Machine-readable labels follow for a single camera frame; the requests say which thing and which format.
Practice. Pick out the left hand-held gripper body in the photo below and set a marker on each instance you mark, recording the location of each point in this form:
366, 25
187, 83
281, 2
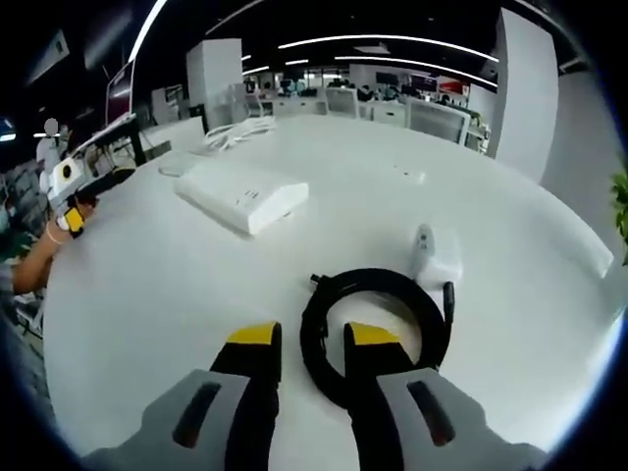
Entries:
66, 184

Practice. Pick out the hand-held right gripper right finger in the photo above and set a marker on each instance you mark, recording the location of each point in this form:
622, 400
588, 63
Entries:
382, 417

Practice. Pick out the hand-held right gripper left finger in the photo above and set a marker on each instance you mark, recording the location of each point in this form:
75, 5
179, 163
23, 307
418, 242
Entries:
245, 402

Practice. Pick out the white power strip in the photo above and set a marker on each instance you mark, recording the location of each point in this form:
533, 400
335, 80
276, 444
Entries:
235, 196

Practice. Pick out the white charger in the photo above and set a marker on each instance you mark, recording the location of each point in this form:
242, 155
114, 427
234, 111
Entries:
441, 265

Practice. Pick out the white desk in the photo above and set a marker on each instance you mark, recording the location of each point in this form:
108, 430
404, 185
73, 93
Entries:
172, 294

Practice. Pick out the person's left hand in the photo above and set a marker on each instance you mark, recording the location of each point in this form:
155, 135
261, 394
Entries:
89, 207

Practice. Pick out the computer monitor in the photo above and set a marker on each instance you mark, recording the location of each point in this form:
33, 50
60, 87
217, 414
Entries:
120, 93

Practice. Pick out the row of office workstations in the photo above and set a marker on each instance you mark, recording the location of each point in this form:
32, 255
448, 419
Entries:
432, 115

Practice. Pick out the potted green plant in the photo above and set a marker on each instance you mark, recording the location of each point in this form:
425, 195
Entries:
620, 206

